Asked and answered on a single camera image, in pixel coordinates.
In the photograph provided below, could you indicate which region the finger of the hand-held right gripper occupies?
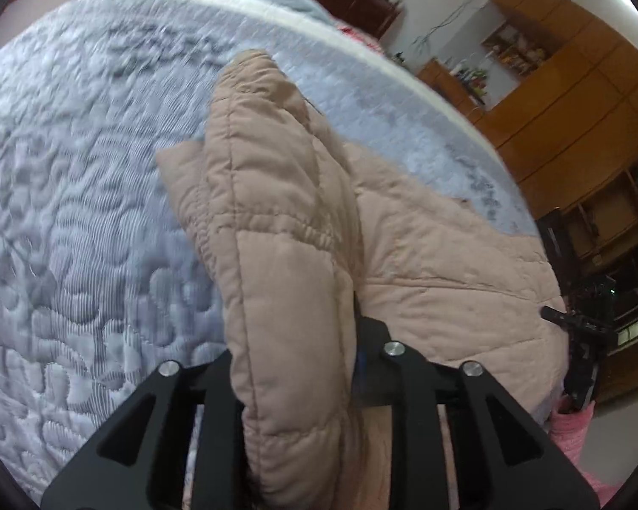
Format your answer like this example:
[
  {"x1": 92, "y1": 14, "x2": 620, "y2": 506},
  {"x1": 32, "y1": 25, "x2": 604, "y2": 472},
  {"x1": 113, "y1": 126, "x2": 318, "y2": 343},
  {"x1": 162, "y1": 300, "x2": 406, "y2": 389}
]
[{"x1": 542, "y1": 304, "x2": 608, "y2": 337}]

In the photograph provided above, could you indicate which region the beige quilted jacket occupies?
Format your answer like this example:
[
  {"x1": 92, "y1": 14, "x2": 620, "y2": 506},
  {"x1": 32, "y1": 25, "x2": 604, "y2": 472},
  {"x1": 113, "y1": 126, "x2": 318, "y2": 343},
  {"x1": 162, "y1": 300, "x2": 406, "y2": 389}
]
[{"x1": 155, "y1": 49, "x2": 571, "y2": 510}]

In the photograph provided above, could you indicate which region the dark brown headboard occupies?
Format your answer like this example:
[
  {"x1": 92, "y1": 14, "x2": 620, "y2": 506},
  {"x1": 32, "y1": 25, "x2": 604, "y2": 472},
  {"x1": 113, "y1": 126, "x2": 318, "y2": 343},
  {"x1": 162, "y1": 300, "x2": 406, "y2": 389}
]
[{"x1": 319, "y1": 0, "x2": 403, "y2": 51}]

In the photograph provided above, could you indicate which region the wooden wardrobe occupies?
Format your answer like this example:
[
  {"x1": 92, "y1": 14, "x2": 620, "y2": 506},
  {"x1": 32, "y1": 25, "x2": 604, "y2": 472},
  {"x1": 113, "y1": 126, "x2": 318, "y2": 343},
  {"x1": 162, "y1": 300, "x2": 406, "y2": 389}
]
[{"x1": 481, "y1": 0, "x2": 638, "y2": 218}]

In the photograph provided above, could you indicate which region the wooden desk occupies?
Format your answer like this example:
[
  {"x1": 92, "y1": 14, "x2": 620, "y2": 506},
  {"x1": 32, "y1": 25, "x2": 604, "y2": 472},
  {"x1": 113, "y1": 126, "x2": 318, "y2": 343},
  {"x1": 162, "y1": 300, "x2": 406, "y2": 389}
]
[{"x1": 417, "y1": 58, "x2": 490, "y2": 125}]

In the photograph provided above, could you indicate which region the cluttered shelf niche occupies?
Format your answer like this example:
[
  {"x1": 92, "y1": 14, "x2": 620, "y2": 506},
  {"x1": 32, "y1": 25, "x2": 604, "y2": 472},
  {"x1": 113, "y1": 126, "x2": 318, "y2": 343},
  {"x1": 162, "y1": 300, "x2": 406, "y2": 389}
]
[{"x1": 481, "y1": 24, "x2": 551, "y2": 78}]

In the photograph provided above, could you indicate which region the white wall cable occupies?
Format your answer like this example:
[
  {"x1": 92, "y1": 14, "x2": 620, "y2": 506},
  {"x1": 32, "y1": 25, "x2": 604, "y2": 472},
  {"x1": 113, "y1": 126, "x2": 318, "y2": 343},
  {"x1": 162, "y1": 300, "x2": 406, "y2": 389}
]
[{"x1": 409, "y1": 0, "x2": 511, "y2": 48}]

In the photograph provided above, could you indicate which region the grey patterned bed quilt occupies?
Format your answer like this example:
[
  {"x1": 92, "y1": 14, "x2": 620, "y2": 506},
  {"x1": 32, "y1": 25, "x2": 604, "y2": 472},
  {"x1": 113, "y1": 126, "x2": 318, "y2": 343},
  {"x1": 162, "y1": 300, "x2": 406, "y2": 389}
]
[{"x1": 0, "y1": 0, "x2": 540, "y2": 505}]

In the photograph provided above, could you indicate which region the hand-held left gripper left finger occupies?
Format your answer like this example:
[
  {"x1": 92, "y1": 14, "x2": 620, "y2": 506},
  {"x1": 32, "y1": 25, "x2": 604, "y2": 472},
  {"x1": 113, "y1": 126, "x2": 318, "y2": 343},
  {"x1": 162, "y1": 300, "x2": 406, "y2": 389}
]
[{"x1": 41, "y1": 349, "x2": 245, "y2": 510}]

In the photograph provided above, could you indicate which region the low wooden cabinet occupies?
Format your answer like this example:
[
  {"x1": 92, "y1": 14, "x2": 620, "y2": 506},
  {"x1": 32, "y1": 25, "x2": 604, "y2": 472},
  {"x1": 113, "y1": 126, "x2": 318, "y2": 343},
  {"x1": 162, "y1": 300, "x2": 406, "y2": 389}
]
[{"x1": 561, "y1": 162, "x2": 638, "y2": 280}]

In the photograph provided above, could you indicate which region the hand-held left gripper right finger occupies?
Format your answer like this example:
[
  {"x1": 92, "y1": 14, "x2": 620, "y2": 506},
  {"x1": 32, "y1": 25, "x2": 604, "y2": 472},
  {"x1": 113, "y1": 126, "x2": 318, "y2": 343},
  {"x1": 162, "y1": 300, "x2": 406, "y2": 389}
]
[{"x1": 352, "y1": 316, "x2": 601, "y2": 510}]

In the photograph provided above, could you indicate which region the red patterned cloth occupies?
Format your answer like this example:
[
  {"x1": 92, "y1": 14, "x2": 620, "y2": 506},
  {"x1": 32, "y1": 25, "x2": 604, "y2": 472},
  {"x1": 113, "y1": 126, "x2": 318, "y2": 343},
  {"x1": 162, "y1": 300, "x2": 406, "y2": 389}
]
[{"x1": 335, "y1": 21, "x2": 385, "y2": 53}]

